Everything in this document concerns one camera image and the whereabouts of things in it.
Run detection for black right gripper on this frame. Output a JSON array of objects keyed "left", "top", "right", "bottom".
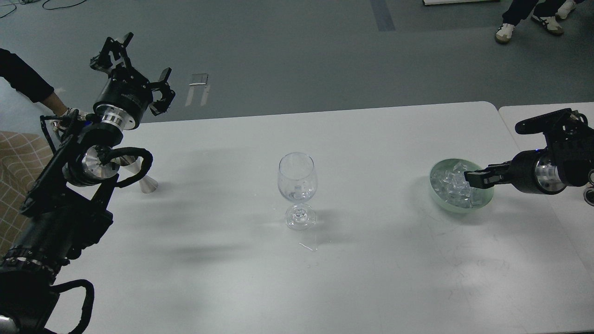
[{"left": 464, "top": 149, "right": 567, "bottom": 195}]

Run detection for black floor cables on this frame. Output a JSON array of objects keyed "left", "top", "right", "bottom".
[{"left": 0, "top": 0, "right": 88, "bottom": 18}]

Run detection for beige checked cushion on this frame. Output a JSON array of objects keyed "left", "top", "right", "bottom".
[{"left": 0, "top": 131, "right": 53, "bottom": 255}]

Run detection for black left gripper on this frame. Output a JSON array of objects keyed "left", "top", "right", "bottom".
[{"left": 90, "top": 32, "right": 176, "bottom": 130}]

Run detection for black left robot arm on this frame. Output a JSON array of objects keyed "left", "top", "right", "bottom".
[{"left": 1, "top": 32, "right": 175, "bottom": 334}]

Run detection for standing person white sneakers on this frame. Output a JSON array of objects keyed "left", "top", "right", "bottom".
[{"left": 494, "top": 0, "right": 584, "bottom": 45}]

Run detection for silver metal jigger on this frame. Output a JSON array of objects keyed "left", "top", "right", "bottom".
[{"left": 113, "top": 155, "right": 159, "bottom": 193}]

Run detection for seated person in black trousers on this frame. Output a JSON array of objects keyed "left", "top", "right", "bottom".
[{"left": 0, "top": 49, "right": 88, "bottom": 120}]

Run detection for green bowl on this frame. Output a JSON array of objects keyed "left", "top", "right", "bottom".
[{"left": 429, "top": 159, "right": 495, "bottom": 214}]

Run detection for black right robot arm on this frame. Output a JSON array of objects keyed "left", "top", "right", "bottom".
[{"left": 464, "top": 108, "right": 594, "bottom": 205}]

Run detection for clear wine glass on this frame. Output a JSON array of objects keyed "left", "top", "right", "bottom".
[{"left": 277, "top": 152, "right": 318, "bottom": 231}]

